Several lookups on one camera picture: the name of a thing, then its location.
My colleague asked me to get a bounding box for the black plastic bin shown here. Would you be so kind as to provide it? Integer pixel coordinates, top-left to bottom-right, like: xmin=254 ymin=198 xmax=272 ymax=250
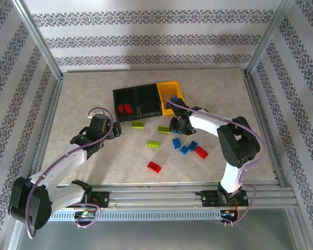
xmin=112 ymin=87 xmax=142 ymax=123
xmin=134 ymin=83 xmax=163 ymax=118

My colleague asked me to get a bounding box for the yellow plastic bin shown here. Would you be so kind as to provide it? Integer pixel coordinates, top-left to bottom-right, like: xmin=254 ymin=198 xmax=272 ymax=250
xmin=156 ymin=80 xmax=186 ymax=116

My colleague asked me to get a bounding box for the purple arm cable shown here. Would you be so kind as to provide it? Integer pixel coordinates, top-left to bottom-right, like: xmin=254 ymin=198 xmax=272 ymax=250
xmin=26 ymin=107 xmax=114 ymax=240
xmin=164 ymin=95 xmax=266 ymax=187

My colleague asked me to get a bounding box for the aluminium side rail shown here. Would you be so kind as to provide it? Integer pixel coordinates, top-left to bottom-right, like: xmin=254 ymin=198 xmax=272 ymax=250
xmin=28 ymin=75 xmax=65 ymax=183
xmin=243 ymin=70 xmax=292 ymax=188

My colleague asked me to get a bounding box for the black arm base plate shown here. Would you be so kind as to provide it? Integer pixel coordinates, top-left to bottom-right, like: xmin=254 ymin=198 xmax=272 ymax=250
xmin=201 ymin=190 xmax=248 ymax=208
xmin=90 ymin=191 xmax=110 ymax=208

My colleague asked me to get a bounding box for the aluminium mounting rail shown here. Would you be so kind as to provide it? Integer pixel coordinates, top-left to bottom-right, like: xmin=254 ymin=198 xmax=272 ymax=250
xmin=51 ymin=181 xmax=296 ymax=209

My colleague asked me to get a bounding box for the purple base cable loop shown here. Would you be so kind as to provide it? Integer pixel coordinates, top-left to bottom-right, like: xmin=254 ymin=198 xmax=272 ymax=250
xmin=72 ymin=202 xmax=102 ymax=229
xmin=221 ymin=185 xmax=257 ymax=228

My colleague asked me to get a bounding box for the slotted grey cable duct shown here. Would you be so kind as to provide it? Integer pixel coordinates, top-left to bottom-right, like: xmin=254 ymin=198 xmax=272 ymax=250
xmin=48 ymin=209 xmax=223 ymax=222

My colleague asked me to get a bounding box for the aluminium frame post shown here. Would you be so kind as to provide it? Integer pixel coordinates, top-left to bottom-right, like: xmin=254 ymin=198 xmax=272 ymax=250
xmin=11 ymin=0 xmax=64 ymax=81
xmin=244 ymin=0 xmax=295 ymax=76

